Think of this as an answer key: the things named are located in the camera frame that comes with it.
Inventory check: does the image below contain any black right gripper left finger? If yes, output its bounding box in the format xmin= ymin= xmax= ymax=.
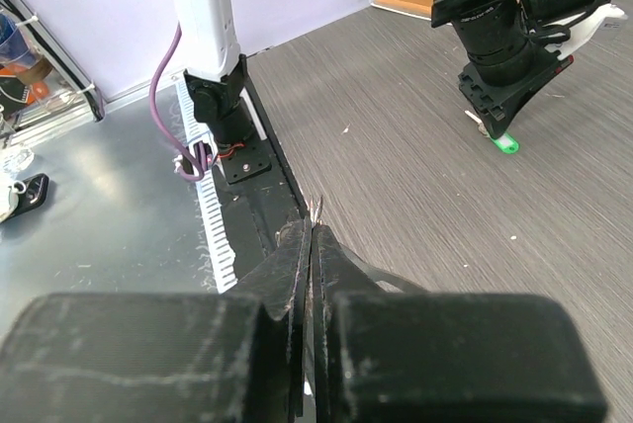
xmin=1 ymin=220 xmax=312 ymax=422

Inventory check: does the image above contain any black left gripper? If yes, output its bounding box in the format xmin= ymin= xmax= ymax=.
xmin=459 ymin=42 xmax=575 ymax=138

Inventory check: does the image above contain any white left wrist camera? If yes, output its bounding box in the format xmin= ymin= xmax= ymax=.
xmin=545 ymin=4 xmax=628 ymax=60

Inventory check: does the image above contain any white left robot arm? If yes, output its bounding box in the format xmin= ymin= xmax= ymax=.
xmin=174 ymin=0 xmax=616 ymax=149

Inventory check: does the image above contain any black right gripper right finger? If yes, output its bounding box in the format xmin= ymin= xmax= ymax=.
xmin=311 ymin=225 xmax=608 ymax=422

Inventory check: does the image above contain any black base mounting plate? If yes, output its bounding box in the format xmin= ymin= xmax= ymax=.
xmin=212 ymin=81 xmax=308 ymax=276

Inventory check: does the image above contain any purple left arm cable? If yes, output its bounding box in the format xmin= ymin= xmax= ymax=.
xmin=148 ymin=27 xmax=219 ymax=183

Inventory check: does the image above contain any black phone with white object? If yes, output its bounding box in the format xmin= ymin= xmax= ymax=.
xmin=1 ymin=173 xmax=49 ymax=222

